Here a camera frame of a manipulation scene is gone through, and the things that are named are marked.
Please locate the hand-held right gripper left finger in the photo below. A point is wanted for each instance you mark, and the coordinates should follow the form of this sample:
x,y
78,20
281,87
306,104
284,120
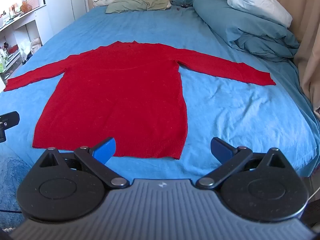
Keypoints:
x,y
106,150

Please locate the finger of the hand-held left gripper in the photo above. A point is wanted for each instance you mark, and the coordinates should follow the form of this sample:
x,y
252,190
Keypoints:
x,y
10,120

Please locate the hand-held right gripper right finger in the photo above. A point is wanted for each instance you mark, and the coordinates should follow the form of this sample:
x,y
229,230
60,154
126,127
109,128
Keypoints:
x,y
220,150

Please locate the red knit sweater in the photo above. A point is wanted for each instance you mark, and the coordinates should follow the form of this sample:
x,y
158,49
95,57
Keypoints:
x,y
117,97

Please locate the blue fluffy rug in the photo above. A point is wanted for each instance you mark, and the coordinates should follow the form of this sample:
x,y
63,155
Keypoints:
x,y
11,177

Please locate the red box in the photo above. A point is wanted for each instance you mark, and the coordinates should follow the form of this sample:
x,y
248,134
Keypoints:
x,y
13,48

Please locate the white shelf unit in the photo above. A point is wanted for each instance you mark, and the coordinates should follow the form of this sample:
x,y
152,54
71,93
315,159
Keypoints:
x,y
30,22

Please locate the pink basket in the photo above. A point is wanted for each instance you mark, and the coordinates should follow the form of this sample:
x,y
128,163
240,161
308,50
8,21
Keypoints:
x,y
33,3

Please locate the white wardrobe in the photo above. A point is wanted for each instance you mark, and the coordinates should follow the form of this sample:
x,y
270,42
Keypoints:
x,y
62,7

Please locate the teal duvet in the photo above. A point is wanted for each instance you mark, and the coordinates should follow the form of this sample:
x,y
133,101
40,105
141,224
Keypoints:
x,y
237,22

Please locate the beige curtain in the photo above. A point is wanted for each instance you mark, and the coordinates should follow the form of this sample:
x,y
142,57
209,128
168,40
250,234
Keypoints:
x,y
308,42

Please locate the small black object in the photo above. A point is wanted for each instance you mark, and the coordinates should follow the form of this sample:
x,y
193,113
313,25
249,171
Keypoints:
x,y
184,5

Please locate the green pillow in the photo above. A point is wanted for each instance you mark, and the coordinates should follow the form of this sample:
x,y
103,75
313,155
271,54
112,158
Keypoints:
x,y
137,4

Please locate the light blue blanket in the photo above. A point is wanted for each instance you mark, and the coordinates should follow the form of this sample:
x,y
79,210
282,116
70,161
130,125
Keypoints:
x,y
260,2

